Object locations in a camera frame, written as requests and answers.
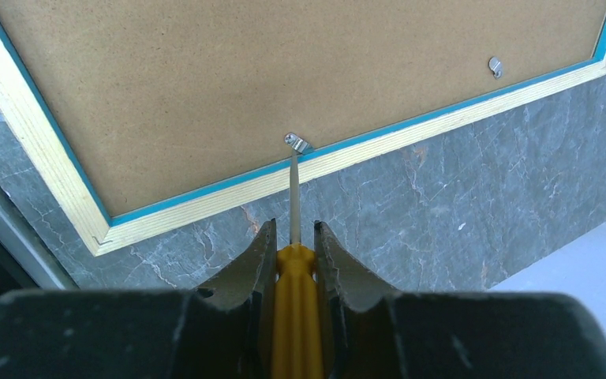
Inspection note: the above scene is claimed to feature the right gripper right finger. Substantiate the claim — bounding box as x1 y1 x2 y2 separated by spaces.
314 221 606 378

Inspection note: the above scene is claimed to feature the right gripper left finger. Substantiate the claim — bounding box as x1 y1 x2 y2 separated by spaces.
0 220 277 378

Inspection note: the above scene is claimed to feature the yellow handled screwdriver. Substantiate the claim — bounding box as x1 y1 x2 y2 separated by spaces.
271 151 324 378

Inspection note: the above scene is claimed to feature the blue picture frame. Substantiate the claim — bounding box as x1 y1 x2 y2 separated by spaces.
0 1 606 256

